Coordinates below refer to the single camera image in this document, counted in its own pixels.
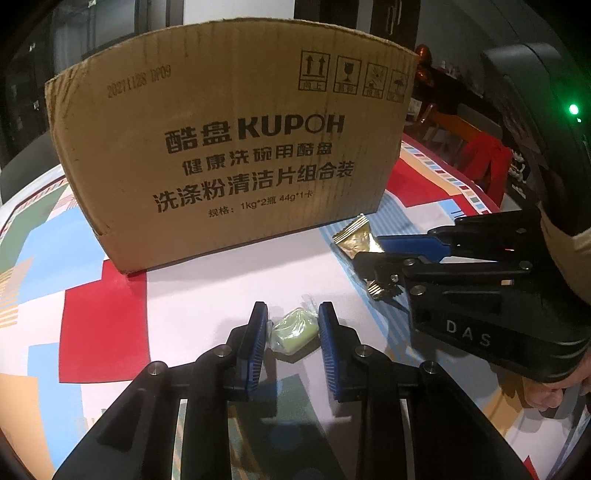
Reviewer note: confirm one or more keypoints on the gold snack packet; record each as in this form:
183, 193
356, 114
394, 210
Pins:
358, 237

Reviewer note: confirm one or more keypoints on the white cat figurine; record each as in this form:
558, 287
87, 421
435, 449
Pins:
518, 170

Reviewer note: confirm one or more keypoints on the red foil balloons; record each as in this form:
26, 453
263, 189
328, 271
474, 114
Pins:
424, 64

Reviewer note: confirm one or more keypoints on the pale green candy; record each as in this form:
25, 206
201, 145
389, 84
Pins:
295, 330

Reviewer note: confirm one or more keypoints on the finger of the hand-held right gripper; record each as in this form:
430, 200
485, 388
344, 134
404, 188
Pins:
415, 272
415, 244

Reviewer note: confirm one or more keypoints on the dark sideboard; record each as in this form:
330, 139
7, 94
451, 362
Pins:
461, 92

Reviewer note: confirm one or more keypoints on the grey upholstered chair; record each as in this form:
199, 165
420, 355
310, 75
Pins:
485, 117

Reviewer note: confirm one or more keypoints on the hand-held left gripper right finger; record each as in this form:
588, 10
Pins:
330, 355

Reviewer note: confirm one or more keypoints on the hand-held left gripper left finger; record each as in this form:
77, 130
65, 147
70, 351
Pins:
258, 350

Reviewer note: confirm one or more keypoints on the wooden chair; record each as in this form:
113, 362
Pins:
445, 129

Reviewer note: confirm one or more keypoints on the colourful checked tablecloth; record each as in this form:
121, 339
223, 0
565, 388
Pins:
115, 332

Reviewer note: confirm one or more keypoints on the red jacket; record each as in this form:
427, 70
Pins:
489, 166

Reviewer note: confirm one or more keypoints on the brown cardboard box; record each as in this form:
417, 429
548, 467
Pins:
231, 138

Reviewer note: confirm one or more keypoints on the sliding glass door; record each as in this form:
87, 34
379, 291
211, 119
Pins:
92, 37

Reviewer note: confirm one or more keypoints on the person's right hand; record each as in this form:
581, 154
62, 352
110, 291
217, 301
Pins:
570, 263

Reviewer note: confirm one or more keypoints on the low grey dining chair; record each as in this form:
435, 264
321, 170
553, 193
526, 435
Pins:
27, 170

